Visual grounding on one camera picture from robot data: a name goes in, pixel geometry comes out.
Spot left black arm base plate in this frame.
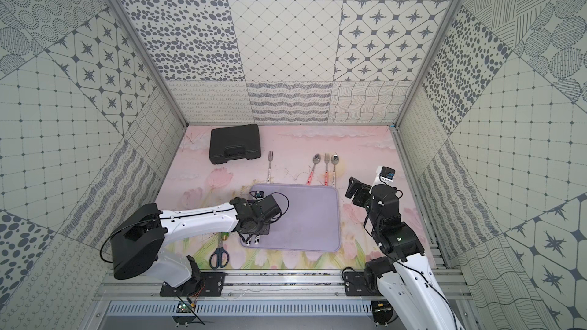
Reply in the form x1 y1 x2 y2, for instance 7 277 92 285
160 271 226 297

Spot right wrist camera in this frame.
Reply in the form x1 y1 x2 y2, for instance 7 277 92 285
373 166 396 187

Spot lavender rectangular tray mat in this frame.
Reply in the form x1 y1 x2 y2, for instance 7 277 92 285
244 183 341 252

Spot fork with pink handle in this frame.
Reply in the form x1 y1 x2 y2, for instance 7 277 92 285
323 153 330 186

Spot white slotted cable duct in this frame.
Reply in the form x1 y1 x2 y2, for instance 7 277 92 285
107 299 372 317

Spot spoon with pink handle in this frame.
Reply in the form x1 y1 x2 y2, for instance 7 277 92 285
307 154 321 185

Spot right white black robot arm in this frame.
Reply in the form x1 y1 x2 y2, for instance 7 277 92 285
345 177 464 329

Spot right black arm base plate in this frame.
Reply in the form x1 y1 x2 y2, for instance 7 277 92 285
341 267 381 297

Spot scissors with blue handles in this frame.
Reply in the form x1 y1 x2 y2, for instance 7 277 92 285
209 232 230 270

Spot aluminium mounting rail frame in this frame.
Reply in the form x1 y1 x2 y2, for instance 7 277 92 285
93 267 473 303

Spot spoon with white floral handle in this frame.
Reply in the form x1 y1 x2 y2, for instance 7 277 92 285
331 154 339 186

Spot black plastic tool case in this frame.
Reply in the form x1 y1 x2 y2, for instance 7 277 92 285
209 124 261 164

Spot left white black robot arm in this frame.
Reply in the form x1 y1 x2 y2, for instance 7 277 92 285
101 195 289 296

